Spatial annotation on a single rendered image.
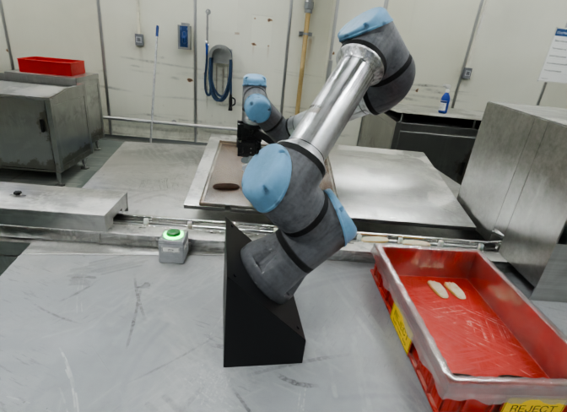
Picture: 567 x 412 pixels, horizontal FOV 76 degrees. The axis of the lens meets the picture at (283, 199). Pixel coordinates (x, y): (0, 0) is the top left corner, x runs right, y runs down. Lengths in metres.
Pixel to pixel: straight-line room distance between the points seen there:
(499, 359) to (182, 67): 4.48
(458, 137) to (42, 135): 3.40
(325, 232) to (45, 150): 3.29
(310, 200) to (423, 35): 4.49
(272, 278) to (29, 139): 3.29
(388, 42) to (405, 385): 0.72
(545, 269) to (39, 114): 3.54
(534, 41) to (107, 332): 5.44
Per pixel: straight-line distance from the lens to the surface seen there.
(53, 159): 3.79
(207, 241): 1.14
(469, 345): 1.02
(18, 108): 3.79
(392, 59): 0.90
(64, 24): 5.36
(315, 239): 0.72
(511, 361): 1.04
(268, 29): 4.75
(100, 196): 1.32
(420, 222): 1.40
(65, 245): 1.27
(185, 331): 0.90
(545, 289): 1.30
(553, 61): 5.86
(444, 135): 3.06
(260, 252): 0.76
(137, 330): 0.92
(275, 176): 0.63
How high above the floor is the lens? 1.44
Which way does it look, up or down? 24 degrees down
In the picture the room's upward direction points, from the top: 6 degrees clockwise
